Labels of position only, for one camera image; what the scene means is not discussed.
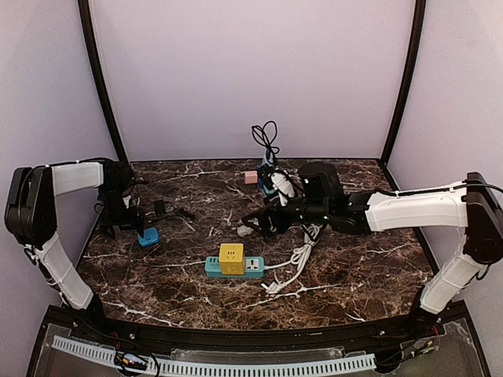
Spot black charger with cable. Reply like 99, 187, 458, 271
153, 200, 196, 220

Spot pink charger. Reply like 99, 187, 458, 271
244, 170, 259, 185

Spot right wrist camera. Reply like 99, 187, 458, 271
298, 161, 345, 203

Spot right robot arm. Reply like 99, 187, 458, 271
241, 162, 502, 315

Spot yellow cube socket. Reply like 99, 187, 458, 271
218, 243, 245, 276

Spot blue square adapter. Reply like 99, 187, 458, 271
138, 228, 160, 247

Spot left black frame post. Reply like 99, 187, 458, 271
77, 0, 128, 163

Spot light blue charger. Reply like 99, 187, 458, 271
262, 156, 273, 166

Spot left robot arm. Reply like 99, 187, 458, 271
4, 158, 145, 310

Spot purple power strip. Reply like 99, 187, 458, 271
240, 191, 281, 236

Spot teal power strip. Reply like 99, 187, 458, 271
204, 221, 321, 295

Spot black frame post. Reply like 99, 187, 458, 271
380, 0, 427, 167
77, 0, 128, 163

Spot black usb cable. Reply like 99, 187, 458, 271
251, 120, 281, 162

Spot right black frame post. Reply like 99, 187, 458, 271
380, 0, 427, 167

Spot white slotted cable duct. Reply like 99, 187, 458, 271
51, 335, 376, 376

